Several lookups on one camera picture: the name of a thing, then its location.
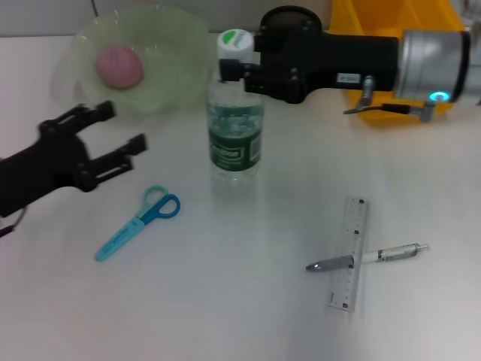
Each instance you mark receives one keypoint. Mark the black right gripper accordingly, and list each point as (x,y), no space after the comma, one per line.
(319,64)

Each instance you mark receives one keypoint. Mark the black mesh pen cup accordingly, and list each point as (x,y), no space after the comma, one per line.
(289,15)

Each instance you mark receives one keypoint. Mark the translucent green fruit plate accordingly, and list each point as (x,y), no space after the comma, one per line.
(169,75)

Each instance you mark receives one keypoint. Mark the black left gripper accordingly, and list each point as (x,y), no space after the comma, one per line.
(41,173)

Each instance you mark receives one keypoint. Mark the clear green-label water bottle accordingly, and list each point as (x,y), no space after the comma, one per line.
(235,150)

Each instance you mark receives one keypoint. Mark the pink peach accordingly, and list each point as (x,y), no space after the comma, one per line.
(119,67)

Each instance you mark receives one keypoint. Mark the transparent plastic ruler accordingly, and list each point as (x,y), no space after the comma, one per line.
(351,225)

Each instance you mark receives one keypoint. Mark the yellow plastic bin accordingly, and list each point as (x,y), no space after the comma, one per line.
(376,15)

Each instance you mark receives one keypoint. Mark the blue teal scissors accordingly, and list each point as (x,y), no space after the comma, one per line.
(158,210)

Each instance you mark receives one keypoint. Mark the grey white ballpoint pen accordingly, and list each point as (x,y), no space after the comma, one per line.
(394,253)

